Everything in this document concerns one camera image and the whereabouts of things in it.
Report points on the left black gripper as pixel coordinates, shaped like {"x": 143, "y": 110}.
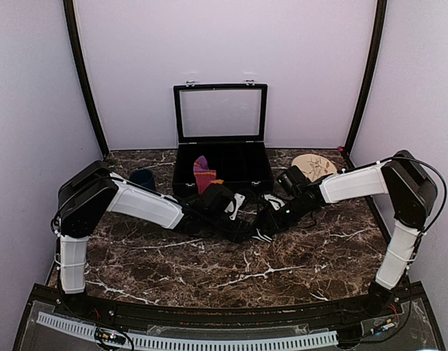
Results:
{"x": 237, "y": 235}

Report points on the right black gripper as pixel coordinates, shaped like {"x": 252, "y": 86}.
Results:
{"x": 272, "y": 217}

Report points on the black storage box with lid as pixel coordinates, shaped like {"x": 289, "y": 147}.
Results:
{"x": 225, "y": 123}

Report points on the black sock with white stripes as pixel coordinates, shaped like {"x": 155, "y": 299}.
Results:
{"x": 258, "y": 235}

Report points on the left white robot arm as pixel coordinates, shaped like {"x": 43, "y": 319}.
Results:
{"x": 95, "y": 190}

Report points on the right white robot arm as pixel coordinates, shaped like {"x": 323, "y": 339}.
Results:
{"x": 403, "y": 178}

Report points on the maroon orange purple sock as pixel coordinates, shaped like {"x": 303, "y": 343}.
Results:
{"x": 204, "y": 176}

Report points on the dark blue cup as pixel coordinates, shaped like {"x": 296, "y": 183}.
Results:
{"x": 144, "y": 178}

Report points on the right black frame post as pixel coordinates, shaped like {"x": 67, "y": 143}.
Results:
{"x": 370, "y": 66}

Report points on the black frame post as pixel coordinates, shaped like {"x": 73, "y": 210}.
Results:
{"x": 370, "y": 66}
{"x": 82, "y": 75}

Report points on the black front rail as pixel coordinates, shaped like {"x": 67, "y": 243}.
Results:
{"x": 135, "y": 315}

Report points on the left black frame post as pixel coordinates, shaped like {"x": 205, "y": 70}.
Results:
{"x": 82, "y": 75}

